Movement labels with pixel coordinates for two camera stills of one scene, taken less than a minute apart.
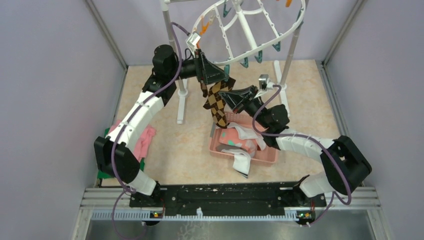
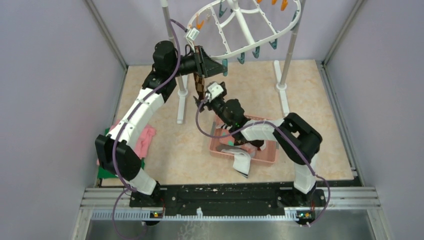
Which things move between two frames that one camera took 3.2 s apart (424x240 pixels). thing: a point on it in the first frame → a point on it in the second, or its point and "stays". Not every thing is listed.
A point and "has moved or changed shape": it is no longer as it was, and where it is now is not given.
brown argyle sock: x=216 y=102 has moved or changed shape
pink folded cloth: x=142 y=147 stays
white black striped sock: x=241 y=161 stays
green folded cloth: x=102 y=174 stays
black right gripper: x=235 y=98 → x=210 y=102
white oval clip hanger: x=228 y=60 → x=228 y=27
